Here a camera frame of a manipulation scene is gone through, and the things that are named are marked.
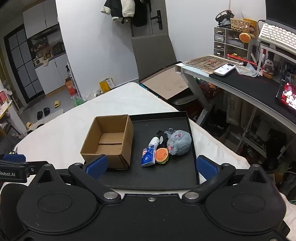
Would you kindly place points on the black white plush toy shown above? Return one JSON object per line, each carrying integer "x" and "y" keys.
{"x": 163, "y": 140}

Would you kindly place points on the panda figurine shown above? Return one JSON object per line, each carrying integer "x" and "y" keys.
{"x": 268, "y": 66}

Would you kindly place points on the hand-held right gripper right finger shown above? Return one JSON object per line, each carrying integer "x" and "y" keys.
{"x": 207, "y": 168}

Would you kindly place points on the wicker basket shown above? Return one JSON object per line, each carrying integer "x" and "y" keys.
{"x": 239, "y": 25}

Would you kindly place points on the black top desk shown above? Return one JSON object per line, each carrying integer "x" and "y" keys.
{"x": 249, "y": 85}

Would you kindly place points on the black framed glass door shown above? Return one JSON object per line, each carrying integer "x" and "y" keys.
{"x": 20, "y": 64}

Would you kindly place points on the black tray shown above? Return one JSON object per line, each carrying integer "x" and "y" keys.
{"x": 166, "y": 176}

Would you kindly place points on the black slipper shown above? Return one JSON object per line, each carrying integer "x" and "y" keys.
{"x": 40, "y": 115}
{"x": 46, "y": 111}

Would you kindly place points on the yellow box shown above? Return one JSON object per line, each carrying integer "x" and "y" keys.
{"x": 106, "y": 85}

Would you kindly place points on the grey mouse plush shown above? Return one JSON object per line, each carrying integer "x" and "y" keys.
{"x": 180, "y": 143}

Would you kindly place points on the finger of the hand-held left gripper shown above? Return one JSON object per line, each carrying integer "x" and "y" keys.
{"x": 13, "y": 157}

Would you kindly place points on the blue snack carton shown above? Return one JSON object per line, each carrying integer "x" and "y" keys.
{"x": 148, "y": 157}

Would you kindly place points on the brown cardboard box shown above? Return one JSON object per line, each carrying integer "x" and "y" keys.
{"x": 111, "y": 139}

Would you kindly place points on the yellow slipper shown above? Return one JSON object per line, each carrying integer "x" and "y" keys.
{"x": 29, "y": 124}
{"x": 57, "y": 104}

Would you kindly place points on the clear plastic packet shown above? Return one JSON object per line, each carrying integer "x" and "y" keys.
{"x": 246, "y": 70}

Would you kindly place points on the orange round plush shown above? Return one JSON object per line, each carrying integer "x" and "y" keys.
{"x": 245, "y": 37}

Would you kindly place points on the grey drawer organizer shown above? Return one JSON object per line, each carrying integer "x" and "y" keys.
{"x": 222, "y": 44}

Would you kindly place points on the hanging clothes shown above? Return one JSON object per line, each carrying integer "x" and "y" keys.
{"x": 127, "y": 9}

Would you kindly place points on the brown flat board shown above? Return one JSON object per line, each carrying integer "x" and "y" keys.
{"x": 166, "y": 83}

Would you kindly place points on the black laptop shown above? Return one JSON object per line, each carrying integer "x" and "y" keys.
{"x": 282, "y": 9}

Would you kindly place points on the red stick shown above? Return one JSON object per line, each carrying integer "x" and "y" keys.
{"x": 240, "y": 59}

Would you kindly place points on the white keyboard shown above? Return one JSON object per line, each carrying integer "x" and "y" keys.
{"x": 277, "y": 34}

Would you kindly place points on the orange box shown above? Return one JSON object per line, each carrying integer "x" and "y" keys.
{"x": 71, "y": 88}

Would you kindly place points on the orange burger plush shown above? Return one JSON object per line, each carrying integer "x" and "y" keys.
{"x": 161, "y": 155}

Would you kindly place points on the green plastic bag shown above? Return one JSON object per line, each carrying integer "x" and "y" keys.
{"x": 78, "y": 102}

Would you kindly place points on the grey chair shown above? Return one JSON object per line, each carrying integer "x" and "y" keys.
{"x": 152, "y": 53}

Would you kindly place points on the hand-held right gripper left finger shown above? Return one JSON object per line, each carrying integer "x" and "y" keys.
{"x": 96, "y": 166}

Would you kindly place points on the white kitchen cabinet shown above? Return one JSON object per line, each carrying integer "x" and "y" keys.
{"x": 50, "y": 74}

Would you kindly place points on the phone with lit screen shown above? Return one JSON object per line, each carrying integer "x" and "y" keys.
{"x": 288, "y": 93}

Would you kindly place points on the white remote control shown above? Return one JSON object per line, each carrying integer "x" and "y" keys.
{"x": 224, "y": 69}

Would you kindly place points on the brown printed board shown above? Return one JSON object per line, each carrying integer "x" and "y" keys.
{"x": 208, "y": 62}

